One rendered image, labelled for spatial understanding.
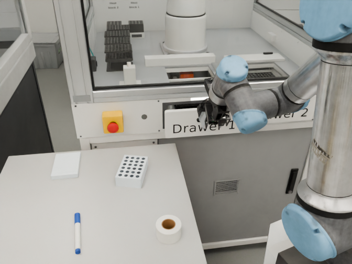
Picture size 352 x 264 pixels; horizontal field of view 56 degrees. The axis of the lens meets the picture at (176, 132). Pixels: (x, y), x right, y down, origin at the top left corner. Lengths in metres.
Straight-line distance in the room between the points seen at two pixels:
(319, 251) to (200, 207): 0.98
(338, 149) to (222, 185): 1.00
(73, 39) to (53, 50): 3.05
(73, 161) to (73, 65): 0.33
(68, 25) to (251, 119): 0.64
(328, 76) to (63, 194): 0.84
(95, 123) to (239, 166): 0.65
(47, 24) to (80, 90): 3.46
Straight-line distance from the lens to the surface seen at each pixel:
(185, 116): 1.18
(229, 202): 1.62
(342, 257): 0.87
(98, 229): 0.99
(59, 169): 1.19
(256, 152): 1.47
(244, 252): 1.92
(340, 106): 0.58
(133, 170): 1.10
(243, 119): 0.81
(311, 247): 0.70
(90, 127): 1.26
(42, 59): 4.27
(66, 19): 1.12
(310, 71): 0.80
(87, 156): 1.26
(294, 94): 0.85
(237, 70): 0.84
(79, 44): 1.14
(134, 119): 1.24
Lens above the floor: 1.49
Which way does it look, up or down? 32 degrees down
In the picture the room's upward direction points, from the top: 1 degrees clockwise
